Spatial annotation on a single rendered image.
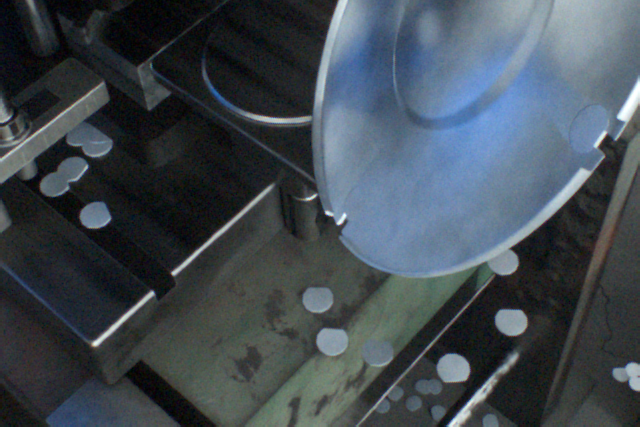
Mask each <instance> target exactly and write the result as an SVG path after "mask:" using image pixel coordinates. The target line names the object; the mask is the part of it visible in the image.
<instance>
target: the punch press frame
mask: <svg viewBox="0 0 640 427"><path fill-rule="evenodd" d="M15 10H16V8H15V6H14V3H13V1H12V0H0V20H2V19H3V18H5V17H6V16H8V15H9V14H10V13H12V12H13V11H15ZM347 222H348V221H347V220H345V218H344V219H343V221H342V222H341V223H340V224H336V222H335V223H334V224H333V225H332V226H330V227H329V228H328V229H327V230H326V231H325V232H324V233H323V234H322V235H321V236H320V237H318V238H317V239H315V240H313V241H309V242H307V241H301V240H299V239H297V238H296V237H294V236H293V235H291V233H290V232H289V231H288V230H287V226H286V224H285V225H284V226H283V227H282V228H281V229H280V230H279V231H278V232H276V233H275V234H274V235H273V236H272V237H271V238H270V239H269V240H268V241H267V242H266V243H265V244H264V245H262V246H261V247H260V248H259V249H258V250H257V251H256V252H255V253H254V254H253V255H252V256H251V257H250V258H248V259H247V260H246V261H245V262H244V263H243V264H242V265H241V266H240V267H239V268H238V269H237V270H235V271H234V272H233V273H232V274H231V275H230V276H229V277H228V278H227V279H226V280H225V281H224V282H223V283H221V284H220V285H219V286H218V287H217V288H216V289H215V290H214V291H213V292H212V293H211V294H210V295H208V296H207V297H206V298H205V299H204V300H203V301H202V302H201V303H200V304H199V305H198V306H197V307H196V308H194V309H193V310H192V311H191V313H190V314H189V315H188V316H187V317H186V318H185V319H184V320H183V321H182V322H180V323H179V324H178V325H177V326H176V327H175V328H174V329H173V330H172V331H171V332H170V333H169V334H167V335H166V336H165V337H164V338H163V339H162V340H161V341H160V342H159V343H158V344H157V345H156V346H155V347H153V348H152V349H151V350H150V351H149V352H148V353H147V354H146V355H145V356H144V357H143V358H142V359H140V360H139V361H138V362H137V363H136V364H135V365H134V366H133V367H132V368H131V369H130V370H129V371H128V372H126V373H125V374H124V375H125V376H127V377H128V378H129V379H130V380H131V381H132V382H133V383H134V384H135V385H137V386H138V387H139V388H140V389H141V390H142V391H143V392H144V393H145V394H147V395H148V396H149V397H150V398H151V399H152V400H153V401H154V402H156V403H157V404H158V405H159V406H160V407H161V408H162V409H163V410H164V411H166V412H167V413H168V414H169V415H170V416H171V417H172V418H173V419H174V420H176V421H177V422H178V423H179V424H180V425H181V426H182V427H331V426H332V425H333V424H334V423H335V421H336V420H337V419H338V418H339V417H340V416H341V415H342V414H343V413H344V412H345V411H346V410H347V408H348V407H349V406H350V405H351V404H352V403H353V402H354V401H355V400H357V399H358V398H359V397H360V395H361V394H362V393H363V392H364V391H365V390H366V389H367V388H368V387H369V386H370V385H371V384H372V382H373V381H374V380H375V379H376V378H377V377H378V376H379V375H380V374H381V373H382V372H383V371H384V369H385V368H386V367H387V366H388V365H389V364H390V363H391V362H392V361H393V360H394V359H395V358H396V356H397V355H398V354H399V353H400V352H401V351H402V350H403V349H404V348H405V347H406V346H407V345H408V344H409V342H410V341H411V340H412V339H413V338H414V337H415V336H416V335H417V334H418V333H419V332H420V331H421V329H422V328H423V327H424V326H425V325H426V324H427V323H428V322H429V321H430V320H431V319H432V318H433V316H434V315H435V314H436V313H437V312H438V311H439V310H440V309H441V308H442V307H443V306H444V305H445V303H446V302H447V301H448V300H449V299H450V298H451V296H452V295H453V294H454V293H455V292H456V291H457V289H458V288H459V287H460V286H461V285H462V284H463V283H465V284H466V285H468V286H469V287H471V288H472V289H475V290H476V289H478V288H479V287H481V286H482V285H483V283H484V282H485V281H486V280H487V279H488V278H489V277H490V276H491V275H492V274H493V270H492V269H491V268H490V267H489V265H488V260H486V261H484V262H482V263H480V264H478V265H475V266H473V267H470V268H467V269H464V270H461V271H458V272H454V273H450V274H445V275H440V276H433V277H407V276H401V275H396V274H393V273H388V272H385V271H382V270H379V269H377V268H374V267H372V266H370V265H368V264H366V263H365V262H363V261H362V260H360V259H359V258H358V257H356V256H355V255H354V254H353V253H352V252H351V251H350V250H348V248H347V247H346V246H345V245H344V244H343V243H342V242H341V240H340V239H339V236H340V235H341V236H343V235H342V233H341V231H342V229H343V228H344V227H345V225H346V223H347ZM309 287H327V288H329V290H330V291H331V293H332V295H333V299H332V304H331V305H330V307H329V308H328V309H326V310H324V311H322V312H312V311H310V310H308V309H306V307H305V306H304V304H303V302H302V299H303V293H304V292H305V291H306V289H307V288H309ZM323 329H334V330H343V331H344V332H345V334H346V336H347V338H348V341H347V347H346V348H345V350H344V351H343V352H342V353H340V354H338V355H336V356H329V355H325V354H323V353H322V352H320V351H319V349H318V347H317V345H316V341H317V335H318V334H319V333H320V332H321V330H323ZM368 340H376V341H384V342H389V343H391V345H392V347H393V349H394V356H393V359H392V360H391V361H390V363H389V364H387V365H384V366H381V367H378V366H372V365H370V364H369V363H366V362H365V361H364V359H363V357H362V355H361V352H362V346H363V345H364V344H365V343H366V342H367V341H368ZM518 360H519V355H518V354H517V352H516V351H515V350H514V349H512V348H511V347H509V346H503V348H502V349H501V350H500V351H499V352H498V353H497V354H496V356H495V357H494V358H493V359H492V360H491V361H490V363H489V364H488V365H487V366H486V367H485V368H484V370H483V371H482V372H481V373H480V374H479V375H478V376H477V378H476V379H475V380H474V381H473V382H472V383H471V385H470V386H469V387H468V388H467V389H466V390H465V392H464V393H463V394H462V395H461V396H460V397H459V398H458V400H457V401H456V402H455V403H454V404H453V405H452V407H451V408H450V409H449V410H448V411H447V412H446V414H445V415H444V416H443V417H442V418H441V419H440V420H439V422H438V423H437V424H436V425H435V426H434V427H462V426H463V425H464V424H465V422H466V421H467V420H468V419H469V418H470V417H471V415H472V414H473V413H474V412H475V411H476V409H477V408H478V407H479V406H480V405H481V404H482V402H483V401H484V400H485V399H486V398H487V396H488V395H489V394H490V393H491V392H492V391H493V389H494V388H495V387H496V386H497V385H498V383H499V382H500V381H501V380H502V379H503V378H504V376H505V375H506V374H507V373H508V372H509V370H510V369H511V368H512V367H513V366H514V365H515V363H516V362H517V361H518Z"/></svg>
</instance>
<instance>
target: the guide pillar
mask: <svg viewBox="0 0 640 427"><path fill-rule="evenodd" d="M12 1H13V3H14V6H15V8H16V11H17V14H18V16H19V19H20V21H21V24H22V26H23V29H24V32H25V34H26V37H27V39H28V42H29V44H30V47H31V50H32V52H33V53H34V54H35V55H37V56H49V55H51V54H53V53H55V52H56V51H57V50H58V48H59V44H60V43H59V40H58V37H57V34H56V31H55V29H54V26H53V23H52V20H51V17H50V14H49V12H48V9H47V6H46V3H45V0H12Z"/></svg>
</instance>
